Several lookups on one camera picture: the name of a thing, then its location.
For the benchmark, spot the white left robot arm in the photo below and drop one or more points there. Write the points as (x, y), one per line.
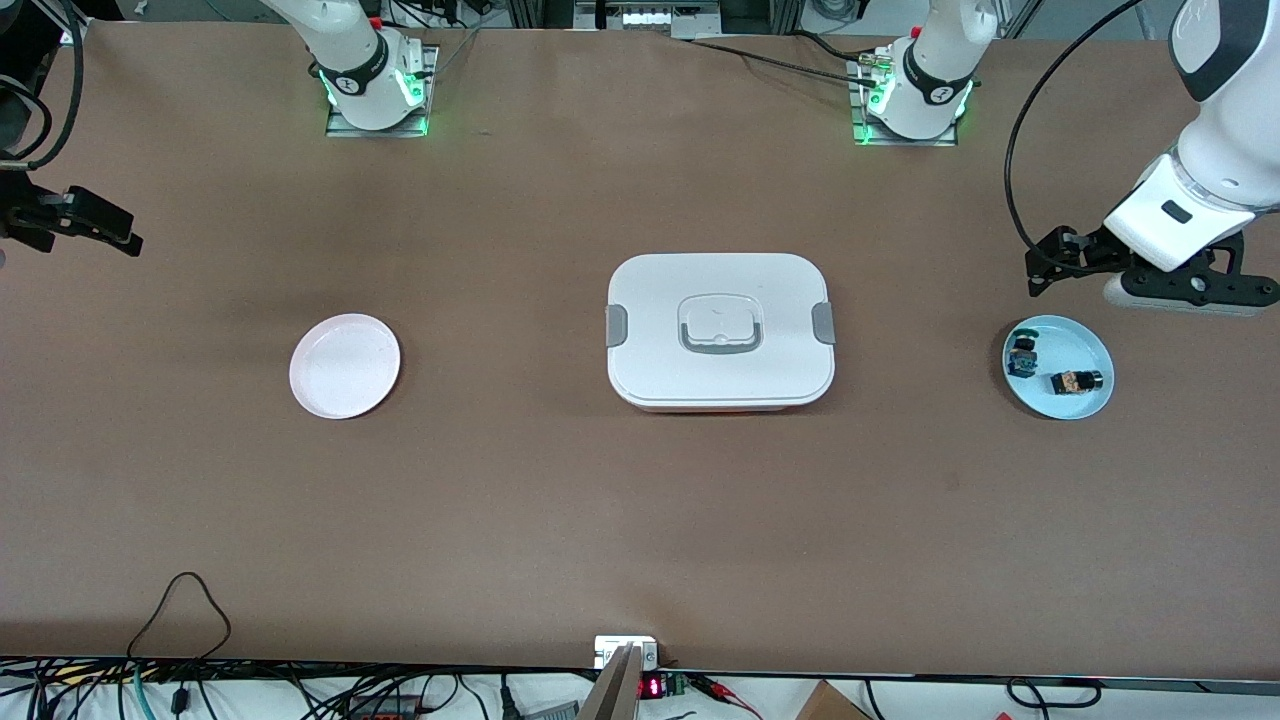
(1215, 150)

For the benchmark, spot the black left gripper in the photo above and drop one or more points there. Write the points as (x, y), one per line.
(1088, 249)

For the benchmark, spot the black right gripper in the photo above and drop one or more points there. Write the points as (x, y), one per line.
(38, 215)

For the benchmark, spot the red digit display board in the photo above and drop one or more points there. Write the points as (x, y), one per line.
(655, 687)

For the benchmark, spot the white lidded lunch box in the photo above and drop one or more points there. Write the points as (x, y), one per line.
(720, 375)

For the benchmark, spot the brown cardboard box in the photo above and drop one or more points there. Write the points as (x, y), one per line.
(828, 705)

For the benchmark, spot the white power strip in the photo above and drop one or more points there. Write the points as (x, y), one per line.
(650, 17)

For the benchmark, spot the pink round plate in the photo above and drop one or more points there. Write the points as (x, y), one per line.
(345, 365)

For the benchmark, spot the grey metal bar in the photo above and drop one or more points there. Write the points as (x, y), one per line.
(612, 690)

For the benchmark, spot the light blue round plate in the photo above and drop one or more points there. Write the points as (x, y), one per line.
(1075, 345)

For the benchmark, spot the small white box device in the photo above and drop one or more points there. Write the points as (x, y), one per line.
(615, 648)

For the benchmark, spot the green push-button switch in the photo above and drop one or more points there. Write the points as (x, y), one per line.
(1022, 355)

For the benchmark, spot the red and black clip leads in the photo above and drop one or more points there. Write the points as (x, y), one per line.
(725, 692)

